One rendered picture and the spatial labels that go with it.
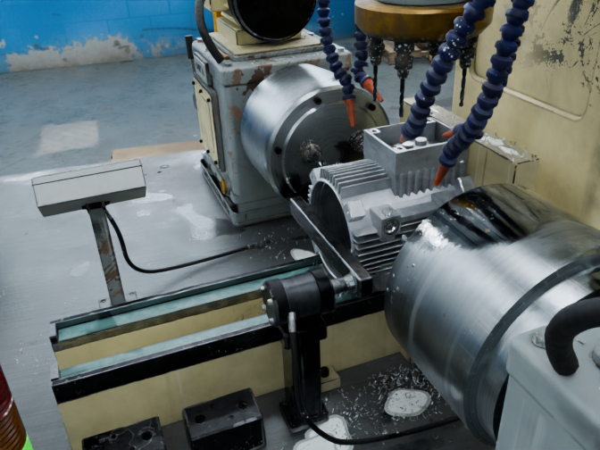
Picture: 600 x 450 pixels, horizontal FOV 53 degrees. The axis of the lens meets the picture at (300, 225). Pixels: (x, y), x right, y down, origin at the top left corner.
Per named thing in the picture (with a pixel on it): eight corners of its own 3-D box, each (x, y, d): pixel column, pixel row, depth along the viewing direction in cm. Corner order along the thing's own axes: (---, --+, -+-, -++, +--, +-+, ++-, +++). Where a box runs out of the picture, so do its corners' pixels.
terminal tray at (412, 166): (428, 158, 97) (430, 116, 94) (466, 184, 89) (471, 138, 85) (362, 172, 94) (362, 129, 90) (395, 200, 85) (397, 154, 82)
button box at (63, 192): (146, 197, 105) (139, 169, 105) (146, 187, 98) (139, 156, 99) (43, 218, 100) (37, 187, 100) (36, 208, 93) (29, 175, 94)
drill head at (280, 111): (325, 145, 146) (323, 40, 133) (400, 209, 116) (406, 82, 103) (226, 163, 138) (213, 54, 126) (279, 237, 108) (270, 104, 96)
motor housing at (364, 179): (410, 228, 108) (415, 129, 99) (472, 283, 93) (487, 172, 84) (307, 253, 102) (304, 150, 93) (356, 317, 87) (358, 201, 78)
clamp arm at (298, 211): (377, 295, 78) (304, 211, 99) (378, 275, 77) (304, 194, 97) (353, 301, 77) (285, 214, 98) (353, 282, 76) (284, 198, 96)
